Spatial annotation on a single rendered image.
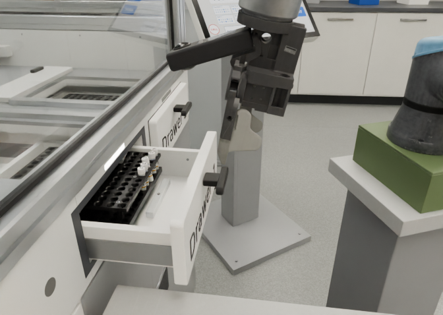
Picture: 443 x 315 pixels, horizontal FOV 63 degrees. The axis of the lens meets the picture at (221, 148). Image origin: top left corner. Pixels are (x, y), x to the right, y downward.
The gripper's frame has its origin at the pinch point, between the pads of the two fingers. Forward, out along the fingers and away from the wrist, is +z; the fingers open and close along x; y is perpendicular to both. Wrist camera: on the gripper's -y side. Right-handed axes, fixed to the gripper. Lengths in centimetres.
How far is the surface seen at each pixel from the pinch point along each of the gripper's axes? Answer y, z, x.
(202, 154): -3.0, 4.5, 4.7
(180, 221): -2.9, 3.9, -13.2
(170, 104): -14.1, 7.6, 29.0
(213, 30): -12, 0, 83
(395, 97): 151, 72, 302
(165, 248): -4.6, 10.0, -12.3
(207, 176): -1.2, 5.7, 0.5
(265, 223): 29, 92, 98
